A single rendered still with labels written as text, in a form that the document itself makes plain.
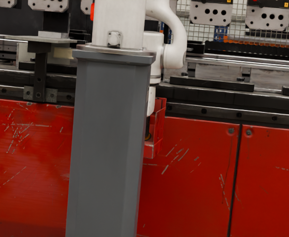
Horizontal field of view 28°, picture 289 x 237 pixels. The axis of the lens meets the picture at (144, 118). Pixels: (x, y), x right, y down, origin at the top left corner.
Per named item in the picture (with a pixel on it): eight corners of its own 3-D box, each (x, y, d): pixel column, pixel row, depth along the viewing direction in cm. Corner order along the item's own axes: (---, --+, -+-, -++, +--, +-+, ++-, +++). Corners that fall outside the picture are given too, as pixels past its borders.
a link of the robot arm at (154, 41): (165, 73, 190) (137, 70, 192) (168, 31, 187) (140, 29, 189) (161, 76, 182) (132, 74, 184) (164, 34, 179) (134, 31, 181)
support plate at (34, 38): (5, 38, 198) (5, 35, 197) (30, 38, 223) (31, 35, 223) (57, 43, 195) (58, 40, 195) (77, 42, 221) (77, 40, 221)
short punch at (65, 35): (41, 36, 223) (43, 11, 222) (43, 36, 225) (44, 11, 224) (67, 38, 222) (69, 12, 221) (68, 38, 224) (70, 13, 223)
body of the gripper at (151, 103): (139, 76, 193) (137, 109, 196) (132, 81, 183) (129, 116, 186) (162, 78, 192) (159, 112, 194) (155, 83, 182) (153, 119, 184)
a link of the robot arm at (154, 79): (138, 70, 192) (137, 79, 193) (132, 74, 184) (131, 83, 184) (163, 72, 190) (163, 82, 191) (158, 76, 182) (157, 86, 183)
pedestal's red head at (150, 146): (91, 151, 189) (95, 96, 186) (105, 143, 205) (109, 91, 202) (152, 159, 185) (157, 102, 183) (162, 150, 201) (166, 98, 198)
